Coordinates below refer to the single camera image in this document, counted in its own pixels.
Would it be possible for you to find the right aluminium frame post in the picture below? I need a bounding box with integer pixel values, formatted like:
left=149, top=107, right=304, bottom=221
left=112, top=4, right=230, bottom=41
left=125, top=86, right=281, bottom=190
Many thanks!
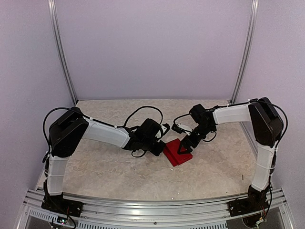
left=230, top=0, right=259, bottom=104

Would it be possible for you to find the red paper box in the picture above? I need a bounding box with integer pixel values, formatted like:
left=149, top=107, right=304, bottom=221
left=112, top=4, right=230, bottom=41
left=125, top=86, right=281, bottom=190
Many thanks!
left=163, top=138, right=193, bottom=167

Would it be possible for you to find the left aluminium frame post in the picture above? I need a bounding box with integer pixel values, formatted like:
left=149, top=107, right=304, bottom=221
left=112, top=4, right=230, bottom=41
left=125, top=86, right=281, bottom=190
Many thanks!
left=47, top=0, right=78, bottom=105

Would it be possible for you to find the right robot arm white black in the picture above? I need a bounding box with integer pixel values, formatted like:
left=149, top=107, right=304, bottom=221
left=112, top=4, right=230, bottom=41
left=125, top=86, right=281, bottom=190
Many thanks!
left=172, top=97, right=285, bottom=192

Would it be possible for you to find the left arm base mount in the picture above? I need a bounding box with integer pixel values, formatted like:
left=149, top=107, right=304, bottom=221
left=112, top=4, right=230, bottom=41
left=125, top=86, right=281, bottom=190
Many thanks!
left=41, top=199, right=83, bottom=218

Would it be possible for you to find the small green circuit board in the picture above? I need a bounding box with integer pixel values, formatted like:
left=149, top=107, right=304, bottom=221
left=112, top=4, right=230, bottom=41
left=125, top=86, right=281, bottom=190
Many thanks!
left=56, top=216, right=68, bottom=225

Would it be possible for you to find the aluminium frame post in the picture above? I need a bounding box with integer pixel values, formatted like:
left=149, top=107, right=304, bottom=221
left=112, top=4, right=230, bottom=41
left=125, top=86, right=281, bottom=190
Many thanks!
left=230, top=0, right=259, bottom=104
left=47, top=0, right=78, bottom=105

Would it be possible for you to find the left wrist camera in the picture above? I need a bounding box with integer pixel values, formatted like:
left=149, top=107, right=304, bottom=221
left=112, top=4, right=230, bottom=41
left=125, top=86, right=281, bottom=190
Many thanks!
left=156, top=123, right=171, bottom=138

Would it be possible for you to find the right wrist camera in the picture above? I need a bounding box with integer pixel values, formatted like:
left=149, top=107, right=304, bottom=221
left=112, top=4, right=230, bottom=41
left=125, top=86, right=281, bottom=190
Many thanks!
left=172, top=124, right=193, bottom=135

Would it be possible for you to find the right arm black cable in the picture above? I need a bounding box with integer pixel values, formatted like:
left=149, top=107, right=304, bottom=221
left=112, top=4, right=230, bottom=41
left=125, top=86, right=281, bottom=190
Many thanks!
left=173, top=97, right=289, bottom=215

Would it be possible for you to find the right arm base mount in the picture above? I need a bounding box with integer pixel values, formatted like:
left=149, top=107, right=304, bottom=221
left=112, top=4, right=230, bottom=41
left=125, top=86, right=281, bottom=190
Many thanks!
left=227, top=198, right=269, bottom=217

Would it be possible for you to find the front aluminium rail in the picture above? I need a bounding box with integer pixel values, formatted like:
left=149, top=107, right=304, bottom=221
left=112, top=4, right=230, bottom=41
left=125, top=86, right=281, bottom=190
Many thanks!
left=13, top=189, right=296, bottom=229

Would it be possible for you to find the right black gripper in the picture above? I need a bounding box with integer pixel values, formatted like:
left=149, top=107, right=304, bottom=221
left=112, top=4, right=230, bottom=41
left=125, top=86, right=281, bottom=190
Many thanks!
left=177, top=124, right=214, bottom=155

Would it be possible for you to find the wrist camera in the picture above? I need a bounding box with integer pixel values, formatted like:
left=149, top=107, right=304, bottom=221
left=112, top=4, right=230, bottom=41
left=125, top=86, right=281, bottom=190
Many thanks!
left=156, top=123, right=171, bottom=138
left=172, top=124, right=193, bottom=135

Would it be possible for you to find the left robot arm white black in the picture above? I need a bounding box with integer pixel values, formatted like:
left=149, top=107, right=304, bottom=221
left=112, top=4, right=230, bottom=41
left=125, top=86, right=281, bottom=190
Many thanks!
left=42, top=106, right=170, bottom=212

